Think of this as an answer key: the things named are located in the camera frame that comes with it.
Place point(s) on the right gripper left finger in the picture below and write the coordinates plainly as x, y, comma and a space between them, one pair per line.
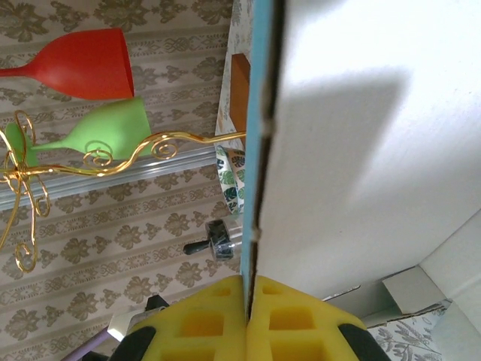
203, 331

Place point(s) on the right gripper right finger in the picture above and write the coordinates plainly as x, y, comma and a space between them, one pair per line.
293, 331

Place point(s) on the blue paper box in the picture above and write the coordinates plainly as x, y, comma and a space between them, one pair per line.
357, 150

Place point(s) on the glass jar with black lid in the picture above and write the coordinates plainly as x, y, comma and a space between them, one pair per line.
221, 238

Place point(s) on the leaf pattern bowl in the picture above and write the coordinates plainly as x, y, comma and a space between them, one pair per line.
231, 176

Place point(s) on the green wine glass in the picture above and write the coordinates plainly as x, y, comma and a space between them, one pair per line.
112, 128

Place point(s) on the red wine glass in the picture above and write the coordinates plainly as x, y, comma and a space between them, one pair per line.
86, 64

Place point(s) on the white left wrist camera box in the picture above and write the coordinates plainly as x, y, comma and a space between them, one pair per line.
126, 325

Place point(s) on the aluminium corner post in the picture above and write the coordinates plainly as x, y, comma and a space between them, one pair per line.
94, 176

